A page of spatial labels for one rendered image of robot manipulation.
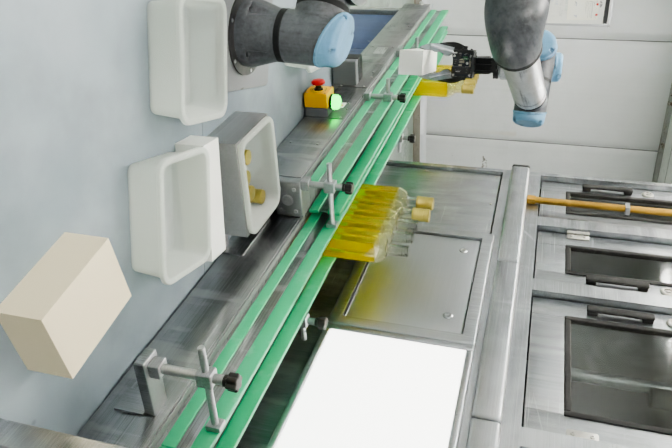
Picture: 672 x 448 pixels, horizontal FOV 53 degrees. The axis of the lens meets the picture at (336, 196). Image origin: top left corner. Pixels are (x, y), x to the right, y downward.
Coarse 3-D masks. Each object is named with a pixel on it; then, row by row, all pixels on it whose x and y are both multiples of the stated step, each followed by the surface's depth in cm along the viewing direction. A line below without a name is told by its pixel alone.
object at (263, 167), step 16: (256, 128) 141; (272, 128) 149; (240, 144) 135; (256, 144) 152; (272, 144) 151; (240, 160) 136; (256, 160) 154; (272, 160) 153; (256, 176) 156; (272, 176) 155; (272, 192) 157; (256, 208) 153; (272, 208) 154; (256, 224) 147
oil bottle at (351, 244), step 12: (336, 240) 159; (348, 240) 158; (360, 240) 158; (372, 240) 158; (384, 240) 158; (324, 252) 162; (336, 252) 161; (348, 252) 160; (360, 252) 159; (372, 252) 158; (384, 252) 157
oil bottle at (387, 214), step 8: (352, 208) 171; (360, 208) 171; (368, 208) 170; (376, 208) 170; (384, 208) 170; (360, 216) 168; (368, 216) 167; (376, 216) 167; (384, 216) 166; (392, 216) 167; (392, 224) 166
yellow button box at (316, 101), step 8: (312, 88) 194; (320, 88) 192; (328, 88) 194; (304, 96) 192; (312, 96) 191; (320, 96) 190; (328, 96) 191; (312, 104) 192; (320, 104) 191; (328, 104) 192; (312, 112) 193; (320, 112) 192; (328, 112) 193
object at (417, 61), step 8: (416, 48) 190; (400, 56) 169; (408, 56) 169; (416, 56) 168; (424, 56) 170; (432, 56) 182; (400, 64) 170; (408, 64) 169; (416, 64) 168; (424, 64) 171; (432, 64) 184; (400, 72) 170; (408, 72) 170; (416, 72) 169; (424, 72) 172
